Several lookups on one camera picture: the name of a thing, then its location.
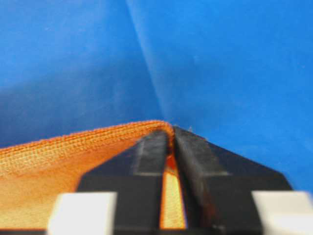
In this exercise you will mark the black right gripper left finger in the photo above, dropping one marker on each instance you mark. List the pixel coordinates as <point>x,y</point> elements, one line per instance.
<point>136,176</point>

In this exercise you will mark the blue table cloth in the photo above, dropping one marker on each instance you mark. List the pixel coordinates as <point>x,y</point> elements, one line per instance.
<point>237,72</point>

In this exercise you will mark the orange towel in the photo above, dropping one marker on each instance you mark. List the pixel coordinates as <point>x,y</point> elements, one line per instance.
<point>33,174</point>

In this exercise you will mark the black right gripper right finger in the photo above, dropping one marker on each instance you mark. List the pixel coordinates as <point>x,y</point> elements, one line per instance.
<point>217,185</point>

